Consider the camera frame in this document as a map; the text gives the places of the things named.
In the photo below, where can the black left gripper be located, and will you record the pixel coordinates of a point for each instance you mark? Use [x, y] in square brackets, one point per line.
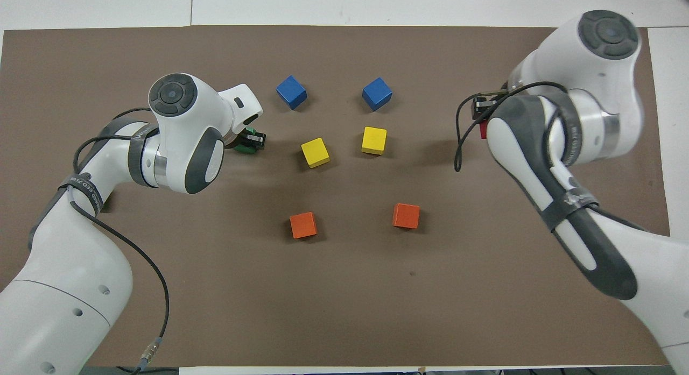
[245, 133]

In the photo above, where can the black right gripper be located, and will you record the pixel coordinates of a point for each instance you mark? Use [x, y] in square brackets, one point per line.
[495, 106]

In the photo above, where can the green wooden block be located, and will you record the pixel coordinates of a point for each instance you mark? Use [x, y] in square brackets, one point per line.
[244, 148]

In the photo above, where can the red wooden block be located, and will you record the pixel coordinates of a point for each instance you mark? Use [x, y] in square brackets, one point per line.
[483, 130]

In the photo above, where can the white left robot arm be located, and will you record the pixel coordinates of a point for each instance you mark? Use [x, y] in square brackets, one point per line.
[54, 289]

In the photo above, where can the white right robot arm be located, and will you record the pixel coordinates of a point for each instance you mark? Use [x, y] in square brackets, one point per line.
[560, 57]

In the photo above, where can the yellow wooden block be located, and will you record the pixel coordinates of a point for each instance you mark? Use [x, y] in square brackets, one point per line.
[373, 140]
[315, 152]

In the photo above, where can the blue wooden block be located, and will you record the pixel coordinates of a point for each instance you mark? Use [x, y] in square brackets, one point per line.
[377, 93]
[291, 92]

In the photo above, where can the orange wooden block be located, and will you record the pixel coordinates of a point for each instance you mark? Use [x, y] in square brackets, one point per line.
[406, 216]
[303, 225]

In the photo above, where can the brown table mat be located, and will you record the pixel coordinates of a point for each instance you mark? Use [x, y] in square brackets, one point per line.
[344, 289]

